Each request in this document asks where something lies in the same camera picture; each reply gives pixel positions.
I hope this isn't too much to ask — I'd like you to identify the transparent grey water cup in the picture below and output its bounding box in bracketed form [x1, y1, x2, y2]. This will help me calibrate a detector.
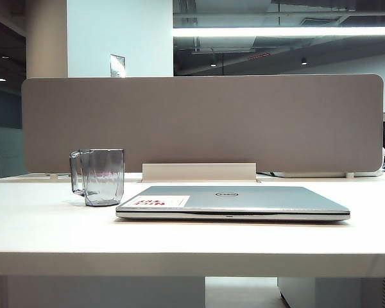
[69, 148, 126, 207]

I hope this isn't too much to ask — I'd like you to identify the white red laptop sticker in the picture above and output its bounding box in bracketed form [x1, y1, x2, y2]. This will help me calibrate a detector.
[128, 194, 191, 209]

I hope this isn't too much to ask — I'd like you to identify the silver closed laptop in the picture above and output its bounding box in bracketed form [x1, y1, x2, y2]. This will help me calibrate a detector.
[115, 185, 352, 223]

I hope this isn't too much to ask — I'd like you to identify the brown desk divider panel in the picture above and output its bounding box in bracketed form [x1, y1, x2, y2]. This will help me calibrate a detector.
[20, 73, 385, 175]

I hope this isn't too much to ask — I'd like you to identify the paper wall notice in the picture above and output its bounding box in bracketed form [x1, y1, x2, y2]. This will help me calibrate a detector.
[109, 53, 127, 78]

